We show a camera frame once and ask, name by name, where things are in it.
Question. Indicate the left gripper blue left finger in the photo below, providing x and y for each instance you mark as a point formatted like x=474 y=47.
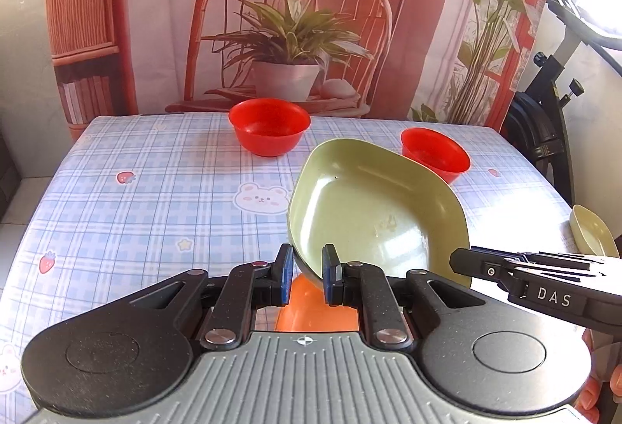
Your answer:
x=281 y=276

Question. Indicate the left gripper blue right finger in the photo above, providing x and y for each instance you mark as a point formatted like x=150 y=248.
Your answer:
x=332 y=274

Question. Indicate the pale yellow plastic bowl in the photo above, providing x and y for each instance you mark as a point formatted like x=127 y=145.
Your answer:
x=591 y=234

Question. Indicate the green plastic bowl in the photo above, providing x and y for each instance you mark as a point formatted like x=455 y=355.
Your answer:
x=376 y=207

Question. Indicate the operator hand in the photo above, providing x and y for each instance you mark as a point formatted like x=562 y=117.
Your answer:
x=587 y=401

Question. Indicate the orange plastic bowl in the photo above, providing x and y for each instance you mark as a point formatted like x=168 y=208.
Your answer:
x=308 y=312

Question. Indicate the red plastic bowl far left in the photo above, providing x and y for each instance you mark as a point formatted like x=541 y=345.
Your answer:
x=269 y=127

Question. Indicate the red plastic bowl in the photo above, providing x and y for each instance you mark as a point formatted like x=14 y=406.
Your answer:
x=432 y=149
x=269 y=127

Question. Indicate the red plastic bowl right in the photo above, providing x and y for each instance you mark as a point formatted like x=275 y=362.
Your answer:
x=432 y=149

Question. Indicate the blue plaid tablecloth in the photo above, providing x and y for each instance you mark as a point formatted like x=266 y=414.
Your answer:
x=136 y=200

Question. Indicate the black exercise bike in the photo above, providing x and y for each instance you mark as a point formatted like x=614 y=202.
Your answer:
x=535 y=123

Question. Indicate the printed room backdrop curtain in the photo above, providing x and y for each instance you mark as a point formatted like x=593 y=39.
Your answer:
x=447 y=61

